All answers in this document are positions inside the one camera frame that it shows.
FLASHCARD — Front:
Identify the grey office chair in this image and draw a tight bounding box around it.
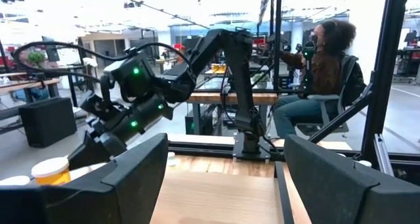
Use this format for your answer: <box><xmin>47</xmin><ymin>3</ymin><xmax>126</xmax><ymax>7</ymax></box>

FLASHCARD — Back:
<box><xmin>295</xmin><ymin>54</ymin><xmax>369</xmax><ymax>137</ymax></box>

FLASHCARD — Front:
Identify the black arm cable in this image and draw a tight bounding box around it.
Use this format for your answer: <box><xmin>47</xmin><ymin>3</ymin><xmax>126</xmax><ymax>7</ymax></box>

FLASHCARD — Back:
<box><xmin>11</xmin><ymin>40</ymin><xmax>193</xmax><ymax>87</ymax></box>

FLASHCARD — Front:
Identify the person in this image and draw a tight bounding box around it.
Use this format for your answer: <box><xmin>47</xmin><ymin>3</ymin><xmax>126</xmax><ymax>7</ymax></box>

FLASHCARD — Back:
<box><xmin>272</xmin><ymin>18</ymin><xmax>368</xmax><ymax>140</ymax></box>

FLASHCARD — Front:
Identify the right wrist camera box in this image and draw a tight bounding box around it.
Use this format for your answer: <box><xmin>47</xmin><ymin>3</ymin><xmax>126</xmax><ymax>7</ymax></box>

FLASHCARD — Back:
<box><xmin>79</xmin><ymin>91</ymin><xmax>116</xmax><ymax>120</ymax></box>

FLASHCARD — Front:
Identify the silver metal bracket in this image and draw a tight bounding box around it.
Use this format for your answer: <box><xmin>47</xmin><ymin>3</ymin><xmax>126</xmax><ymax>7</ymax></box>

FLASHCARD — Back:
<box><xmin>373</xmin><ymin>133</ymin><xmax>395</xmax><ymax>178</ymax></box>

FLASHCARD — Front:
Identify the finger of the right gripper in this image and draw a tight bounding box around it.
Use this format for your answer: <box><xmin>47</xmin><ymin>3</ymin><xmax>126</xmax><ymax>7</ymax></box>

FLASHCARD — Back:
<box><xmin>67</xmin><ymin>131</ymin><xmax>114</xmax><ymax>171</ymax></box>

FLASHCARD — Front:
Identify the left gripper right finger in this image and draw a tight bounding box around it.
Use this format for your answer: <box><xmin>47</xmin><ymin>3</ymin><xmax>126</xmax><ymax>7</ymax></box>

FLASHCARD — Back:
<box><xmin>283</xmin><ymin>134</ymin><xmax>420</xmax><ymax>224</ymax></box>

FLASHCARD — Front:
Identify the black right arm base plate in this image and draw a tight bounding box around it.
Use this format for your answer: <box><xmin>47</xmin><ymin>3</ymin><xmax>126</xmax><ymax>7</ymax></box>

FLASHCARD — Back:
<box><xmin>232</xmin><ymin>131</ymin><xmax>273</xmax><ymax>162</ymax></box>

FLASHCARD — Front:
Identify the green potted plant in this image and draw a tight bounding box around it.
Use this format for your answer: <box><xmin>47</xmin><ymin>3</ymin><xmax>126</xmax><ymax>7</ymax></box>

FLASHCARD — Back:
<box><xmin>26</xmin><ymin>49</ymin><xmax>47</xmax><ymax>68</ymax></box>

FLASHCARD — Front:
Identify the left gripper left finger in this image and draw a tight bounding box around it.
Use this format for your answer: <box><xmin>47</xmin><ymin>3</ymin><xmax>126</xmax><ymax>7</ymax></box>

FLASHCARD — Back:
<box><xmin>0</xmin><ymin>133</ymin><xmax>169</xmax><ymax>224</ymax></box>

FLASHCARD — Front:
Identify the black box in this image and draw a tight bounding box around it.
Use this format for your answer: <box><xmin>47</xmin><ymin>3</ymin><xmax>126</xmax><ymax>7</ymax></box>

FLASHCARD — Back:
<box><xmin>18</xmin><ymin>96</ymin><xmax>78</xmax><ymax>149</ymax></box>

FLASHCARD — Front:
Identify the wooden workbench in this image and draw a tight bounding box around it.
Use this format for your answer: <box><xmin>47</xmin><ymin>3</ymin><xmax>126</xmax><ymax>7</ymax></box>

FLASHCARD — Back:
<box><xmin>186</xmin><ymin>91</ymin><xmax>280</xmax><ymax>137</ymax></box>
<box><xmin>0</xmin><ymin>77</ymin><xmax>62</xmax><ymax>97</ymax></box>

